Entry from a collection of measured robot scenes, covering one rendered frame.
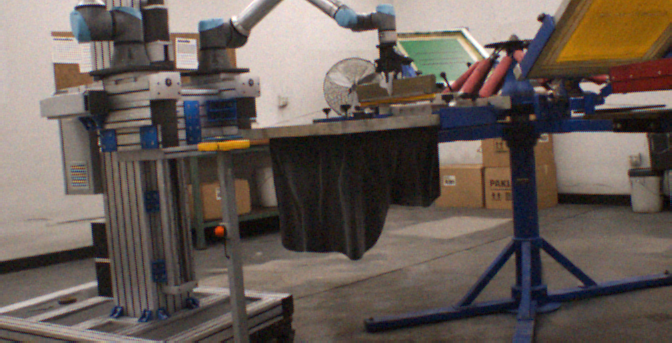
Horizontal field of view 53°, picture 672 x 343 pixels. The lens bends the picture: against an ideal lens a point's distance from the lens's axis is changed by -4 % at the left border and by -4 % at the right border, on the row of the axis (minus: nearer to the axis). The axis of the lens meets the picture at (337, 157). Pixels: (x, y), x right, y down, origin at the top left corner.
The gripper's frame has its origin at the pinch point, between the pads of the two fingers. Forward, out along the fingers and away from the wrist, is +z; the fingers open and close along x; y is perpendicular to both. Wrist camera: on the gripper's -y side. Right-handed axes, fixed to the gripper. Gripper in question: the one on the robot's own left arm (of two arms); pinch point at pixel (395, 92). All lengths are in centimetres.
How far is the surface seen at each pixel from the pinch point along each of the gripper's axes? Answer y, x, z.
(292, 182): 9, 48, 31
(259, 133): 14, 57, 12
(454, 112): -30.5, 1.7, 9.6
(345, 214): -18, 47, 41
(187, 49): 378, -127, -66
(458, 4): 284, -415, -108
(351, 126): -30, 53, 12
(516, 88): -4, -81, 0
